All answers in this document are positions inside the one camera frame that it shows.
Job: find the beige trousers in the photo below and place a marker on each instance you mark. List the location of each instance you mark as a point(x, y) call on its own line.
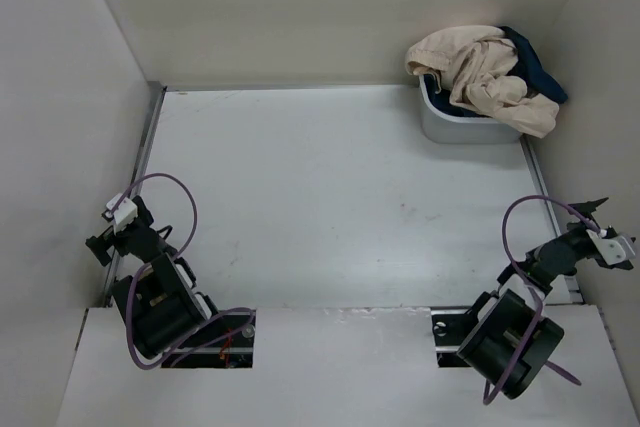
point(473, 62)

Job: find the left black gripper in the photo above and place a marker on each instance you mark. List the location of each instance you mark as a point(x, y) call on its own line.
point(107, 238)

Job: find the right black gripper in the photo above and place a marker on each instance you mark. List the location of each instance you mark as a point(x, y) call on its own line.
point(582, 225)

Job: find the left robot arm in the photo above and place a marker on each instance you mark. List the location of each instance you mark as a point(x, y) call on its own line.
point(166, 304)

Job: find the navy blue trousers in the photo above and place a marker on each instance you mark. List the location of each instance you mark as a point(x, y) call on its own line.
point(529, 68)

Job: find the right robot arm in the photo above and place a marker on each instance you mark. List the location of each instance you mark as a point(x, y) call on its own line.
point(510, 339)

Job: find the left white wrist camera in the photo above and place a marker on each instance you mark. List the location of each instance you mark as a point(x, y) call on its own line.
point(119, 212)

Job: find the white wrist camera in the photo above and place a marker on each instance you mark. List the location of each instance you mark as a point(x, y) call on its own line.
point(614, 251)
point(119, 212)

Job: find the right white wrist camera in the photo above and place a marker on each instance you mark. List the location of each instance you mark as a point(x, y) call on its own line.
point(614, 251)

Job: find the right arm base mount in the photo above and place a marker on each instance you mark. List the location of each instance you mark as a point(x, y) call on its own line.
point(450, 327)

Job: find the white plastic basket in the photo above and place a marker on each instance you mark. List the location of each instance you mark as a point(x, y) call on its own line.
point(445, 124)

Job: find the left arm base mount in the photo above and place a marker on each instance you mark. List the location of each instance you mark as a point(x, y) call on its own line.
point(227, 343)

